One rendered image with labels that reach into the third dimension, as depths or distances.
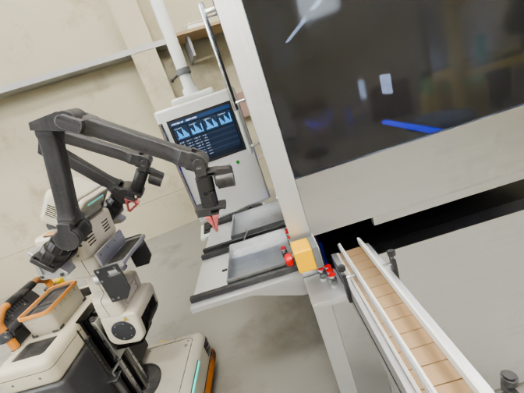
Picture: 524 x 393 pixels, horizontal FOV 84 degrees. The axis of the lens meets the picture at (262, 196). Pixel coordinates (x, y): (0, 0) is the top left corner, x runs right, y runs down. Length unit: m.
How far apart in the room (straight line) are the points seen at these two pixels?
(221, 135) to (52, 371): 1.37
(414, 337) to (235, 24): 0.81
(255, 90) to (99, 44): 3.82
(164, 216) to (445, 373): 4.22
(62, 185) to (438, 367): 1.06
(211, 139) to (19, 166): 3.36
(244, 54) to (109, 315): 1.16
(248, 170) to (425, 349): 1.47
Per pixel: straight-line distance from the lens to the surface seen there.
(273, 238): 1.27
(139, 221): 4.64
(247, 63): 0.81
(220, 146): 1.86
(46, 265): 1.22
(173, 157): 0.94
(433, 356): 0.70
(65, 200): 1.10
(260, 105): 0.81
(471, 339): 1.44
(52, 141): 1.05
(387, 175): 0.94
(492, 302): 1.38
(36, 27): 4.73
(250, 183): 1.92
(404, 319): 0.76
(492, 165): 1.11
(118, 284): 1.34
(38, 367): 1.55
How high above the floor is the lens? 1.47
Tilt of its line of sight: 19 degrees down
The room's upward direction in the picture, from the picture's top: 19 degrees counter-clockwise
